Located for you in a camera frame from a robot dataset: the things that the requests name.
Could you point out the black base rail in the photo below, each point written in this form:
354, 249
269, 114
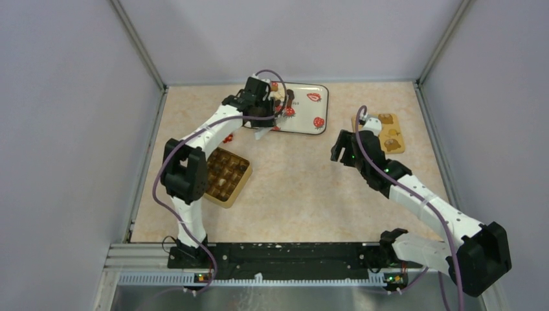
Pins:
292, 261

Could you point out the metal tongs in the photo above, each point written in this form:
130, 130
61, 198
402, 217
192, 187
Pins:
260, 132

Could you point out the strawberry pattern tray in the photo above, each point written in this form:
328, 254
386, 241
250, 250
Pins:
307, 108

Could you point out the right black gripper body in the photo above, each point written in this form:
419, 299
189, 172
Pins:
362, 168

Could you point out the pile of chocolates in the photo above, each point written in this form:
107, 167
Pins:
285, 96

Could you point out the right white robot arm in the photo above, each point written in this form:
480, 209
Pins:
473, 254

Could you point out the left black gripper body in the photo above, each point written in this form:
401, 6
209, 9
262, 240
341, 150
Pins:
265, 107

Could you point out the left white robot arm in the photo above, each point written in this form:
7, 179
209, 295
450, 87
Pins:
184, 170

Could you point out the gold chocolate box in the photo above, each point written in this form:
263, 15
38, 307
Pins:
227, 176

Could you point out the wooden animal puzzle board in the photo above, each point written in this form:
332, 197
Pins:
386, 125

